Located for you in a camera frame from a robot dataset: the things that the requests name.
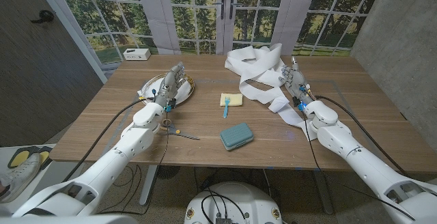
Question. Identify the blue plastic fork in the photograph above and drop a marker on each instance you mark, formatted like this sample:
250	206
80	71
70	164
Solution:
225	109

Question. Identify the white sneaker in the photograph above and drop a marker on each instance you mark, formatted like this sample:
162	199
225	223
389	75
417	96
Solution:
20	178

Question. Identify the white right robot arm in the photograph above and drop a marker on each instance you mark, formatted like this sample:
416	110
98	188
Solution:
358	155

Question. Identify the dark round floor fan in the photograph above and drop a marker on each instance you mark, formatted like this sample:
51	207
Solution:
168	171

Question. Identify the grey table leg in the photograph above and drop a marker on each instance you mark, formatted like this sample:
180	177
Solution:
322	193

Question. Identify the printed window backdrop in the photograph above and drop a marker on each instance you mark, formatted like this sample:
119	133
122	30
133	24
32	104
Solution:
112	19

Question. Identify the teal soapbox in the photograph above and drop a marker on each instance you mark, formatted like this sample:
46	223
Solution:
236	136

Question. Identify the white power box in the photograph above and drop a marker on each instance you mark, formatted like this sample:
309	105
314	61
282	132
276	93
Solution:
136	54

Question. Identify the yellow sponge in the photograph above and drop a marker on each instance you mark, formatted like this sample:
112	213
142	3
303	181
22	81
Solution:
236	99

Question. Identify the white receipt paper strip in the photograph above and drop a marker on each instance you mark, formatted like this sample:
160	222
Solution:
259	63

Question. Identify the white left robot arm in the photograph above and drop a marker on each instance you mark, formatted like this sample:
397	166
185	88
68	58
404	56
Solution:
129	142

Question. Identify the white robot torso base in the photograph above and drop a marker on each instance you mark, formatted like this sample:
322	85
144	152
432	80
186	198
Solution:
239	200

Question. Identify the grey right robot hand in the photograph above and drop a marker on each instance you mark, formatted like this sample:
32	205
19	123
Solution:
297	82

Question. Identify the grey orange scissors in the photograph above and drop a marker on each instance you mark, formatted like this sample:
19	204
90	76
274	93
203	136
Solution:
177	132

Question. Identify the gold rimmed paper plate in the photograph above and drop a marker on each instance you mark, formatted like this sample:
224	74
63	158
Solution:
186	92

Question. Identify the white table leg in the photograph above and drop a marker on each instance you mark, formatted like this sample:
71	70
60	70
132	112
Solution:
148	186

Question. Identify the yellow black foot pad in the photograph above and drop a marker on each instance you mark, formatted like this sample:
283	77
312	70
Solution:
20	157
46	155

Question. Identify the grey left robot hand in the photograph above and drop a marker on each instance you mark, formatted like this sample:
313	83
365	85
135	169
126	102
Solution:
169	85

